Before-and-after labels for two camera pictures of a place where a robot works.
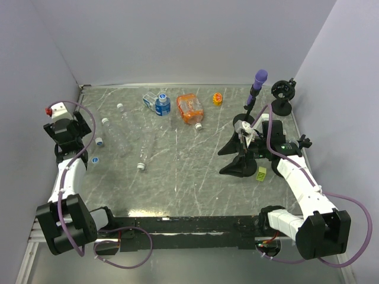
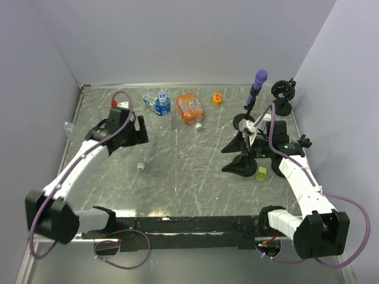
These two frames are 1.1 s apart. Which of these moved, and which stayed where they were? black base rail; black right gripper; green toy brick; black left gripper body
Moved: black left gripper body
Stayed: black right gripper; black base rail; green toy brick
